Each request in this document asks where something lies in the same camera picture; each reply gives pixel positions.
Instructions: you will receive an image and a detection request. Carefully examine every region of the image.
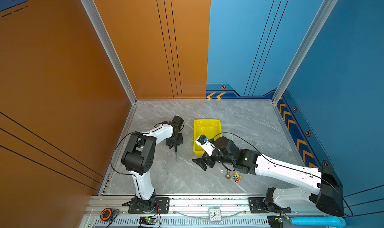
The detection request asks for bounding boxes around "white square desk clock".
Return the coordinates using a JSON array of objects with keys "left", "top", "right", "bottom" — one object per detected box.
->
[{"left": 208, "top": 207, "right": 223, "bottom": 223}]

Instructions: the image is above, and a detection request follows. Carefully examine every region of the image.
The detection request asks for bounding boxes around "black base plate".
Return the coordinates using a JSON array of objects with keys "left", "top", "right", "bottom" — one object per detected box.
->
[
  {"left": 128, "top": 197, "right": 170, "bottom": 215},
  {"left": 248, "top": 197, "right": 292, "bottom": 214}
]

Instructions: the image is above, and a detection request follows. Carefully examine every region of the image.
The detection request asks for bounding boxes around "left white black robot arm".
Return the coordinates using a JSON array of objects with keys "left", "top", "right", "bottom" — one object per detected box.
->
[{"left": 121, "top": 116, "right": 185, "bottom": 213}]

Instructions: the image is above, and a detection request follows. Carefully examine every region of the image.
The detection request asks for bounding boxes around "blue plastic tube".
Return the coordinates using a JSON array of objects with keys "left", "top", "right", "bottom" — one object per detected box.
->
[{"left": 290, "top": 217, "right": 346, "bottom": 228}]

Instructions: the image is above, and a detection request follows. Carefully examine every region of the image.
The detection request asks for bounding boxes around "small brass fitting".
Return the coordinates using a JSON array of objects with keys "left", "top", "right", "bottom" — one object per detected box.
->
[{"left": 226, "top": 170, "right": 231, "bottom": 179}]

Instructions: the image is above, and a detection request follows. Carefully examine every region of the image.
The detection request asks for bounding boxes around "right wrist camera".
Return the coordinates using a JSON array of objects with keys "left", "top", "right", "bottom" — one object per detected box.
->
[{"left": 195, "top": 135, "right": 215, "bottom": 156}]

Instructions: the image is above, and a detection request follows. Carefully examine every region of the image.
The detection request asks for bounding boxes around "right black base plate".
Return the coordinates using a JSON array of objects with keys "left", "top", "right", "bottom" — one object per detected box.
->
[{"left": 248, "top": 197, "right": 292, "bottom": 214}]

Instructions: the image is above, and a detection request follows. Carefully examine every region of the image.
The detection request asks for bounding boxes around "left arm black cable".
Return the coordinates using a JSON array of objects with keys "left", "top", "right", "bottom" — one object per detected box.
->
[{"left": 109, "top": 122, "right": 169, "bottom": 196}]

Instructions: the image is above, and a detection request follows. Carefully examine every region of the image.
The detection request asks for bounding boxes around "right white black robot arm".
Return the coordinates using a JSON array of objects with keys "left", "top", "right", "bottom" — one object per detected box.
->
[{"left": 194, "top": 135, "right": 345, "bottom": 217}]

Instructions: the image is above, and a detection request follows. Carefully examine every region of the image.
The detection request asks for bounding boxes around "right green circuit board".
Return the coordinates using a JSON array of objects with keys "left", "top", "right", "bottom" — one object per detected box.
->
[{"left": 275, "top": 217, "right": 286, "bottom": 223}]

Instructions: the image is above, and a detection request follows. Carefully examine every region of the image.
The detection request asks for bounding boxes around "black handled screwdriver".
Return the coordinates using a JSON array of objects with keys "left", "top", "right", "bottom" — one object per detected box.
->
[{"left": 174, "top": 144, "right": 178, "bottom": 162}]

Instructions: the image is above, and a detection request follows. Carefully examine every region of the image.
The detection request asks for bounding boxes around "colourful small toy block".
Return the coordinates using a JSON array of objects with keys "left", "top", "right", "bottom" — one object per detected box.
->
[{"left": 233, "top": 172, "right": 242, "bottom": 184}]

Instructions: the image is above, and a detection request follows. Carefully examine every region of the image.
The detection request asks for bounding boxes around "orange black tape measure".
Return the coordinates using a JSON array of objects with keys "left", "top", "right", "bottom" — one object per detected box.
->
[{"left": 100, "top": 208, "right": 114, "bottom": 222}]

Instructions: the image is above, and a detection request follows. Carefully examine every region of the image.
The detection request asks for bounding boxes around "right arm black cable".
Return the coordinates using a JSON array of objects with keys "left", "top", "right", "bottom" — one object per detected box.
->
[{"left": 211, "top": 131, "right": 354, "bottom": 218}]

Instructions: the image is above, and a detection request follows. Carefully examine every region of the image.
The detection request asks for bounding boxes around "green circuit board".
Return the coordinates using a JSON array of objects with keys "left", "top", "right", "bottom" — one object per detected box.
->
[
  {"left": 139, "top": 217, "right": 159, "bottom": 228},
  {"left": 275, "top": 217, "right": 286, "bottom": 223}
]

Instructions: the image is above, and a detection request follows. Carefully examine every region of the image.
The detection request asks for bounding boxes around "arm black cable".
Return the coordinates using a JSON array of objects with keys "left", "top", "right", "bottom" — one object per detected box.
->
[
  {"left": 211, "top": 131, "right": 354, "bottom": 218},
  {"left": 109, "top": 122, "right": 169, "bottom": 196}
]

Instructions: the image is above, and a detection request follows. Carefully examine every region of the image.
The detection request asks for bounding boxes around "left green circuit board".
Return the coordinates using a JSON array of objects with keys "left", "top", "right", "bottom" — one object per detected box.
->
[{"left": 139, "top": 217, "right": 159, "bottom": 228}]

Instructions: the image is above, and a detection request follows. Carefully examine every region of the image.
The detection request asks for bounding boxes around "yellow plastic bin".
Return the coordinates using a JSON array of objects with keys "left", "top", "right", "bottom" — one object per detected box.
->
[{"left": 193, "top": 119, "right": 222, "bottom": 157}]

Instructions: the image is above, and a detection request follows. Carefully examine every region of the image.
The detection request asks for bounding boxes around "white slotted cable duct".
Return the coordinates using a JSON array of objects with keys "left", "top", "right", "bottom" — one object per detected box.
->
[{"left": 89, "top": 216, "right": 271, "bottom": 228}]

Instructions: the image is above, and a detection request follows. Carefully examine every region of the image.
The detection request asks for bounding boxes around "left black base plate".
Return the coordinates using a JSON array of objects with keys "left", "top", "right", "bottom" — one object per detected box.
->
[{"left": 128, "top": 197, "right": 170, "bottom": 215}]

